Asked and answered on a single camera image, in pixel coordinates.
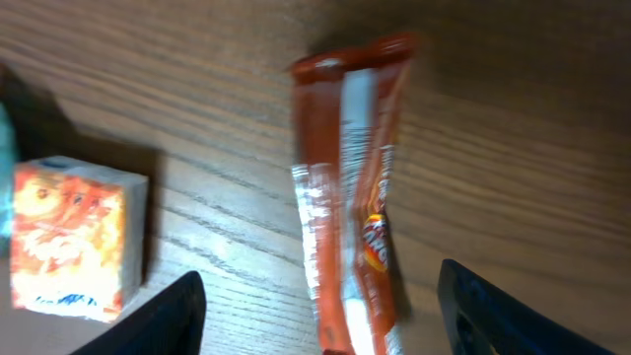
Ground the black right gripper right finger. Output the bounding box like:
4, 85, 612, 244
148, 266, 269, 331
438, 259, 610, 355

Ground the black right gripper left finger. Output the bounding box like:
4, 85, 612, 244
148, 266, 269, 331
72, 271, 206, 355

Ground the red orange snack bag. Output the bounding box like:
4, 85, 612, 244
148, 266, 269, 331
292, 34, 415, 355

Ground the green snack packet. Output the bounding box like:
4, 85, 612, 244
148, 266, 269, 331
0, 105, 18, 248

